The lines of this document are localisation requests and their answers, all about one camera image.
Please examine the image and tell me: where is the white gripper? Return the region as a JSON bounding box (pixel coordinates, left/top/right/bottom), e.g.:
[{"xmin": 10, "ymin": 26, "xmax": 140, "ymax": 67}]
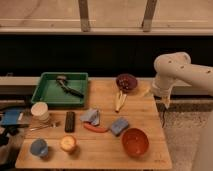
[{"xmin": 151, "ymin": 76, "xmax": 174, "ymax": 109}]

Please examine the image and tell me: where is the yellow banana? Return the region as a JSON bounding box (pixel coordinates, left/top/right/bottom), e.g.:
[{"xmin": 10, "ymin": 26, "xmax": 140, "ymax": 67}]
[{"xmin": 115, "ymin": 91, "xmax": 127, "ymax": 112}]

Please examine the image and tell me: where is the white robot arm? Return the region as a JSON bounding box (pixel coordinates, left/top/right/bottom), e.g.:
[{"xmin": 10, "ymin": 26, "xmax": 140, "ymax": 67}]
[{"xmin": 151, "ymin": 52, "xmax": 213, "ymax": 171}]

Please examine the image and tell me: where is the green plastic tray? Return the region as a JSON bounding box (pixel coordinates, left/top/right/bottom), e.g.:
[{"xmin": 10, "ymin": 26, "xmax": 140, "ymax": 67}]
[{"xmin": 31, "ymin": 72, "xmax": 88, "ymax": 108}]

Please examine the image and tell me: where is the dark purple bowl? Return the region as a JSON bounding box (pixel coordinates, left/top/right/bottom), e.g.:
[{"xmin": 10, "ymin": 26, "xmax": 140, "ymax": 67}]
[{"xmin": 116, "ymin": 73, "xmax": 138, "ymax": 93}]

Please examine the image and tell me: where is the orange red bowl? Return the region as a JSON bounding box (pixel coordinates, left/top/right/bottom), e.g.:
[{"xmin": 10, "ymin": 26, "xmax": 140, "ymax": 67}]
[{"xmin": 122, "ymin": 128, "xmax": 149, "ymax": 157}]

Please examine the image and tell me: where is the crumpled blue grey cloth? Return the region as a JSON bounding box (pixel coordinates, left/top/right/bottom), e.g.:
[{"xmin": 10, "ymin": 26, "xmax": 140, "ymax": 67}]
[{"xmin": 80, "ymin": 108, "xmax": 100, "ymax": 126}]

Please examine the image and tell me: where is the black remote control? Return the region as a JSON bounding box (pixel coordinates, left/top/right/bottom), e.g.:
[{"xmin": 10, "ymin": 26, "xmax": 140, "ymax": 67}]
[{"xmin": 65, "ymin": 111, "xmax": 75, "ymax": 133}]

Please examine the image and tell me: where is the black dish brush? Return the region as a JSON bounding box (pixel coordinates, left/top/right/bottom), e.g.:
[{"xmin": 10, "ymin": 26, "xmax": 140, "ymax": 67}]
[{"xmin": 56, "ymin": 75, "xmax": 84, "ymax": 98}]

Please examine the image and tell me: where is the yellow red apple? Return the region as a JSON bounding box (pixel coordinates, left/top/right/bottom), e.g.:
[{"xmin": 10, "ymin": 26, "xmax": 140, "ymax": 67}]
[{"xmin": 60, "ymin": 135, "xmax": 77, "ymax": 153}]

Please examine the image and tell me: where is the metal fork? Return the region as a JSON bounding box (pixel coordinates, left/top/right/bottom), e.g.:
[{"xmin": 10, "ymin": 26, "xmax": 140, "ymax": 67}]
[{"xmin": 29, "ymin": 122, "xmax": 60, "ymax": 131}]

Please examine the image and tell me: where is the white paper cup stack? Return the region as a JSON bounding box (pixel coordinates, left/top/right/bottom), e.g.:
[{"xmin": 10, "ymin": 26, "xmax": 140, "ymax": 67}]
[{"xmin": 31, "ymin": 102, "xmax": 50, "ymax": 122}]

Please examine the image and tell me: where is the blue cup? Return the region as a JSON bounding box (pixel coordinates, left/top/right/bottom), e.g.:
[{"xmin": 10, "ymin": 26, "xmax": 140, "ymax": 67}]
[{"xmin": 30, "ymin": 138, "xmax": 48, "ymax": 157}]

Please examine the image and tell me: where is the blue box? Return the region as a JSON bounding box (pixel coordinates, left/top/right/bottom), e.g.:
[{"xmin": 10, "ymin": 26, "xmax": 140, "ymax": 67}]
[{"xmin": 0, "ymin": 108, "xmax": 23, "ymax": 126}]

